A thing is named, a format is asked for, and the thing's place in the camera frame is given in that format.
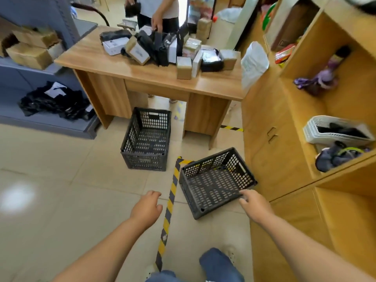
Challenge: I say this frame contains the person's left hand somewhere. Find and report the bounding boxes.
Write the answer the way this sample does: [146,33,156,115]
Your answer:
[129,190,163,231]

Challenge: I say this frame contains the person's right hand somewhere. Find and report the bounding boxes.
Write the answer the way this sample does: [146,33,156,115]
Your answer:
[239,189,276,227]

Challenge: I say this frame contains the black plastic crate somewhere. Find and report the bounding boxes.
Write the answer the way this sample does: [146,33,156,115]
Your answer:
[179,147,258,220]
[120,107,172,172]

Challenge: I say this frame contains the person's left forearm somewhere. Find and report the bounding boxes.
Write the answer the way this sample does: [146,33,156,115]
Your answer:
[51,217,154,282]

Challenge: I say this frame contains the person's right forearm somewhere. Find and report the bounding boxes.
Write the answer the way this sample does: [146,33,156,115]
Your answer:
[255,214,376,282]

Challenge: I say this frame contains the yellow black hazard tape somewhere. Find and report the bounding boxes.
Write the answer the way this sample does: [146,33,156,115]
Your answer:
[155,157,194,272]

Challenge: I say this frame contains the person's white shoe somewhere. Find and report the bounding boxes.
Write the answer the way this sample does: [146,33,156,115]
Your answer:
[222,246,237,263]

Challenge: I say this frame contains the person's blue jeans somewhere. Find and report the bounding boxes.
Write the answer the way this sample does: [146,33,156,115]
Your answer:
[145,247,245,282]

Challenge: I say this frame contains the wooden cabinet shelf unit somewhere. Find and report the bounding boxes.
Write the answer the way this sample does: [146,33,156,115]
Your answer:
[240,0,376,282]

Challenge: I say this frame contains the dark grey cloth bundle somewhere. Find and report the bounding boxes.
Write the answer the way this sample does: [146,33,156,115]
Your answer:
[315,141,371,173]

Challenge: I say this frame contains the white plastic basket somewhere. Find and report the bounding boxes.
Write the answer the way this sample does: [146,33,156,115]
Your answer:
[303,115,375,146]

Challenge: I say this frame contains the white plastic parcel bag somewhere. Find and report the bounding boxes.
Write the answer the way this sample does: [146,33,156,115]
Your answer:
[241,41,270,91]

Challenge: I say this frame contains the pile of black parcel bags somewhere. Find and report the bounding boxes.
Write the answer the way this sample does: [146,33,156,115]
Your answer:
[18,81,96,121]

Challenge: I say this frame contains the small brown cardboard box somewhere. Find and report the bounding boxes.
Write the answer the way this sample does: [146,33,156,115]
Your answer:
[176,56,193,80]

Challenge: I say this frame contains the wooden desk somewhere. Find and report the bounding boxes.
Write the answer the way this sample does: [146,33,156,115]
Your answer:
[54,25,246,150]

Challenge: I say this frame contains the square brown cardboard box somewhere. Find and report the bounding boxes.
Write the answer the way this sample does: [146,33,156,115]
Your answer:
[219,49,238,71]

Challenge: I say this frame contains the black parcel with clear window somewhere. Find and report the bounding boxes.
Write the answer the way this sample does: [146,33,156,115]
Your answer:
[200,49,224,73]

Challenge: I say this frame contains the white narrow box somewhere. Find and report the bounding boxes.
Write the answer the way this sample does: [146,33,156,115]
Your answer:
[192,50,204,78]

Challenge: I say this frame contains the purple folding umbrella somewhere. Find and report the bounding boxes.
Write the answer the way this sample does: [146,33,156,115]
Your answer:
[293,46,352,97]

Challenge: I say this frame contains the red snack packet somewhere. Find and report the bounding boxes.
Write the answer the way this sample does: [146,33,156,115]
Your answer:
[275,43,296,65]

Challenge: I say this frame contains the white paper label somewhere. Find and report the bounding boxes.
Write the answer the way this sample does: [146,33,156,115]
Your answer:
[44,82,68,99]

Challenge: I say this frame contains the cardboard box with white label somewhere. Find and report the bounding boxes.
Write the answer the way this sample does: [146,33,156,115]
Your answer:
[125,36,151,66]

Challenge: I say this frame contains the heap of black parcel bags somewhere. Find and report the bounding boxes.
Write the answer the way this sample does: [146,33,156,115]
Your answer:
[136,30,177,67]

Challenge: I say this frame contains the taped pale cardboard box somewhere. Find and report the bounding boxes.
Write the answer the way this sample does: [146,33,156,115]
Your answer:
[182,38,202,60]

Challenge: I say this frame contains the white flat box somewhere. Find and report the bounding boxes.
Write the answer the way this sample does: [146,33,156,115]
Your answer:
[102,37,130,56]

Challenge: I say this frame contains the stacked brown cardboard boxes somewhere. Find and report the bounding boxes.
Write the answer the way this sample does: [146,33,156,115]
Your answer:
[196,17,213,44]

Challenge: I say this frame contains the black parcel bag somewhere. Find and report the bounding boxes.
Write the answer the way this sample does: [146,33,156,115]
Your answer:
[99,29,133,43]

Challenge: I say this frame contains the translucent white plastic bag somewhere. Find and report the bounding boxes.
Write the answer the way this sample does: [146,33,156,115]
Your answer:
[216,7,243,24]

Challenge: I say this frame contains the small pale cardboard box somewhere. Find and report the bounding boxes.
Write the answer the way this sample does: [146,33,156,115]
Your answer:
[47,41,65,60]

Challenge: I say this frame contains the grey metal shelf rack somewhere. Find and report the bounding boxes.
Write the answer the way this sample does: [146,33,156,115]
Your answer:
[0,0,102,140]

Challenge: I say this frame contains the black pouch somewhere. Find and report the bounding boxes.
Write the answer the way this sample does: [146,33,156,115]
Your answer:
[125,2,142,18]

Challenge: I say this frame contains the black chair back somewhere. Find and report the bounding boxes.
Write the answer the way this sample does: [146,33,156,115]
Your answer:
[70,2,110,27]

